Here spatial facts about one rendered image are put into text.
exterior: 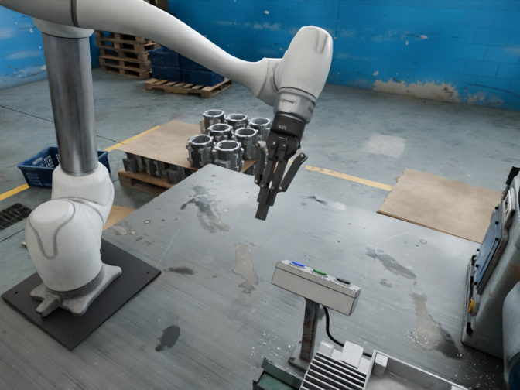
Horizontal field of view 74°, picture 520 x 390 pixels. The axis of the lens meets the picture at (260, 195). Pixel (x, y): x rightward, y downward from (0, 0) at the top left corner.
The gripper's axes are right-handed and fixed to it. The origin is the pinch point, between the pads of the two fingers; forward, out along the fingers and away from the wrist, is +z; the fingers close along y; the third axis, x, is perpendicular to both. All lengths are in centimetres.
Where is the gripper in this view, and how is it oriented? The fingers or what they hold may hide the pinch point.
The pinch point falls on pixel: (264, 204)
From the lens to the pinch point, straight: 79.4
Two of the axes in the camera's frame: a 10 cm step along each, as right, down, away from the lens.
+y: 8.7, 2.6, -4.1
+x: 4.0, 1.3, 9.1
